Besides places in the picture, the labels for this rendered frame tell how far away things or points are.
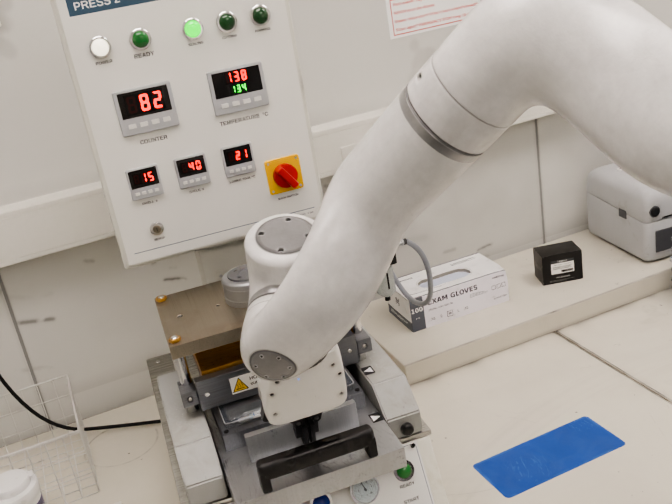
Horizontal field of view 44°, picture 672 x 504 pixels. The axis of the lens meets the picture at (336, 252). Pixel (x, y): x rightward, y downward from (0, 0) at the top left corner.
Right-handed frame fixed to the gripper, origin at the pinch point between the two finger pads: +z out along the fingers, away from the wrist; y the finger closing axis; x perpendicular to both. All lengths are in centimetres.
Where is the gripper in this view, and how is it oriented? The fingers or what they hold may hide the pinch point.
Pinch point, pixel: (305, 426)
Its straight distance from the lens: 106.6
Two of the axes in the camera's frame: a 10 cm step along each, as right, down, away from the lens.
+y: 9.4, -2.6, 2.3
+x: -3.4, -6.1, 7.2
